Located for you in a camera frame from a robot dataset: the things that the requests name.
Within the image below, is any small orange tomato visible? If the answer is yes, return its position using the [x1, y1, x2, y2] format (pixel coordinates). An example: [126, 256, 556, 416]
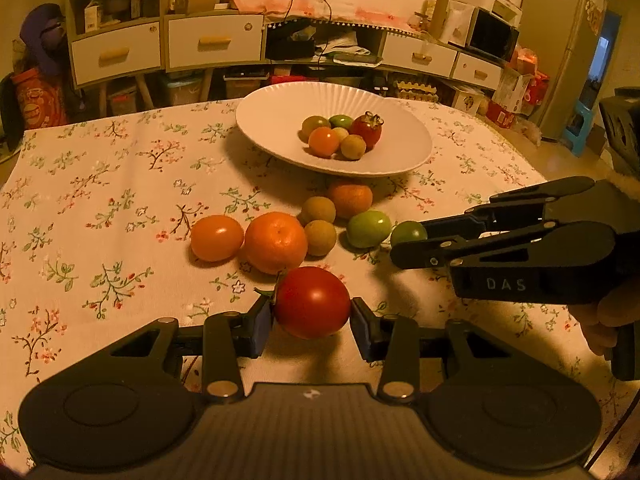
[308, 127, 341, 158]

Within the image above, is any white ribbed plate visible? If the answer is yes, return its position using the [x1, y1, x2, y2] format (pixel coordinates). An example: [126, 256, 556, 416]
[235, 82, 434, 178]

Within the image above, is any light green tomato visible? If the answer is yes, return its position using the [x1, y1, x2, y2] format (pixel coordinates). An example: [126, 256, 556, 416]
[346, 211, 392, 249]

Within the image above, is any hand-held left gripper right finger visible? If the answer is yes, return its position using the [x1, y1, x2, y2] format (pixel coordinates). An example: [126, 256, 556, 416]
[350, 296, 523, 401]

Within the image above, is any clear plastic storage box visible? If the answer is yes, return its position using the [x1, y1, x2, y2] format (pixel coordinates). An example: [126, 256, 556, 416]
[224, 71, 266, 98]
[107, 87, 138, 116]
[165, 76, 203, 107]

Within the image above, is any brown longan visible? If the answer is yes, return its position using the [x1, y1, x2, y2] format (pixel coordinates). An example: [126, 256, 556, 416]
[304, 220, 337, 257]
[300, 196, 337, 226]

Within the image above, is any silver refrigerator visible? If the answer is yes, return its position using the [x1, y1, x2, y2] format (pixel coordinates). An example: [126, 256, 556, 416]
[520, 0, 608, 141]

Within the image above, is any purple plush toy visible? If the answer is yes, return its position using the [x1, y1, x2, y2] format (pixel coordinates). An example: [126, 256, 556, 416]
[20, 4, 71, 78]

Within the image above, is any red gift box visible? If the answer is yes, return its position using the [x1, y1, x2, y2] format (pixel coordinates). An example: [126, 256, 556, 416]
[486, 100, 518, 128]

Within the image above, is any floral tablecloth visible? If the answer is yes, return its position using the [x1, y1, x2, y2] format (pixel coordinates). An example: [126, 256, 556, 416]
[0, 97, 631, 471]

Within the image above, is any small orange mandarin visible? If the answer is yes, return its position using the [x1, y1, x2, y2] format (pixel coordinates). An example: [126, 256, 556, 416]
[327, 180, 374, 220]

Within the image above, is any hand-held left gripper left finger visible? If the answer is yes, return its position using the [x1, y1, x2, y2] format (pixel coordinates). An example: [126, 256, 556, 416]
[95, 296, 273, 401]

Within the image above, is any blue stool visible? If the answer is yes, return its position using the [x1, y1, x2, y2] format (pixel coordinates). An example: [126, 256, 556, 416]
[562, 100, 601, 157]

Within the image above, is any black wall cable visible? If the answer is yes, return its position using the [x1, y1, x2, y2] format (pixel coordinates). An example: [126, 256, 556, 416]
[282, 0, 336, 56]

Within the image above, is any low wooden sideboard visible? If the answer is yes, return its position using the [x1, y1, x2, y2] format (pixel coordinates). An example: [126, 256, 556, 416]
[264, 15, 503, 93]

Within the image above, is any person's right hand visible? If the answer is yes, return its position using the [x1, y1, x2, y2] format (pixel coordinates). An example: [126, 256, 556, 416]
[570, 280, 638, 358]

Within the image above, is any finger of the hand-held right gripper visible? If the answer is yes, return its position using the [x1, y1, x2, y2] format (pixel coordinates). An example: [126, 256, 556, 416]
[419, 176, 597, 241]
[389, 220, 617, 273]

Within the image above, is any pink cloth runner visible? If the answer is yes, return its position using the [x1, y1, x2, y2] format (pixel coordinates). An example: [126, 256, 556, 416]
[227, 0, 426, 36]

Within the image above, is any orange printed bag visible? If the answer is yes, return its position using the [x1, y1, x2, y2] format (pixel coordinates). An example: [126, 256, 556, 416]
[11, 67, 68, 128]

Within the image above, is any large orange mandarin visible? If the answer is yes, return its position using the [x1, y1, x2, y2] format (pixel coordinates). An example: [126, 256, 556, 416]
[244, 211, 308, 276]

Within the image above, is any white drawer wooden handle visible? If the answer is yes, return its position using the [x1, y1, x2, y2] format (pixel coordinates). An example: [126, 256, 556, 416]
[166, 14, 265, 70]
[381, 32, 458, 78]
[70, 22, 163, 86]
[452, 52, 502, 91]

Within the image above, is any large red tomato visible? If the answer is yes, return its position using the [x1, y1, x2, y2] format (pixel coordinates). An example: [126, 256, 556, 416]
[255, 266, 352, 339]

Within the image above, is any red tomato with stem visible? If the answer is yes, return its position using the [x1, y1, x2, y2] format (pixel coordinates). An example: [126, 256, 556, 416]
[350, 111, 386, 151]

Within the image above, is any yellow egg carton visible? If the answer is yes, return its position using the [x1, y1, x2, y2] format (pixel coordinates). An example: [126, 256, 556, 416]
[395, 79, 443, 103]

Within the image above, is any dark green tomato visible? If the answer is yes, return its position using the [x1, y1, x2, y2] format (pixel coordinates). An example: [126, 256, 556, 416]
[389, 220, 429, 248]

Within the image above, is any black microwave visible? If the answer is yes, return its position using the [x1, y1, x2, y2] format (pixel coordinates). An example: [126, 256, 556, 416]
[467, 7, 521, 63]

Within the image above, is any wooden shelf cabinet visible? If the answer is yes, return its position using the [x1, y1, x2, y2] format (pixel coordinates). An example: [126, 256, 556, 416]
[65, 0, 268, 111]

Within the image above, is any brownish green tomato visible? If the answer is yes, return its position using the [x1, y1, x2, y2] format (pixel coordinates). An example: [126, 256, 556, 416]
[300, 116, 331, 142]

